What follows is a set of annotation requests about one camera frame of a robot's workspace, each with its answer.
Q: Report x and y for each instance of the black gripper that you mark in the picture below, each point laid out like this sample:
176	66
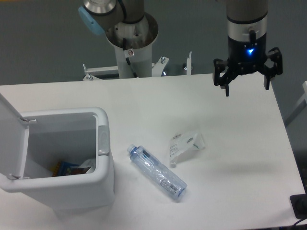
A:
243	56

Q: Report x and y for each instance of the clear plastic wrapper bag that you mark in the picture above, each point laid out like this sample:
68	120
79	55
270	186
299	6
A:
183	144

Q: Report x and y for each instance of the clear plastic water bottle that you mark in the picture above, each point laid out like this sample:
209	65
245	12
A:
163	177

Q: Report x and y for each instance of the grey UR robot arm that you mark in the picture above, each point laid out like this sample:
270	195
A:
246	19

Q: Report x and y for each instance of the white crumpled trash in can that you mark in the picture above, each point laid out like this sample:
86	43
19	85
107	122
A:
88	166

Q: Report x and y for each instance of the white plastic trash can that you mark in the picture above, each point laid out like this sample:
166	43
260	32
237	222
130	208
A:
70	135

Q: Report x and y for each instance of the white trash can lid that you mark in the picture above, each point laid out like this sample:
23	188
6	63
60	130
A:
14	135

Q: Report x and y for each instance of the black device at edge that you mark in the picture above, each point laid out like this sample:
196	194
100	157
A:
299	205

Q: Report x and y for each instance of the colourful snack packet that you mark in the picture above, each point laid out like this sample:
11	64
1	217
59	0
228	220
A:
65	169

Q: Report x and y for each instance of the white frame at right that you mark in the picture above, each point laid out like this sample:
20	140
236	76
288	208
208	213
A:
299	106

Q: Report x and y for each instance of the white metal base frame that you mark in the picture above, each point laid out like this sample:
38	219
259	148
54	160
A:
128	70

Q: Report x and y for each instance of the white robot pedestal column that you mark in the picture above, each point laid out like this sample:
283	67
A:
134	41

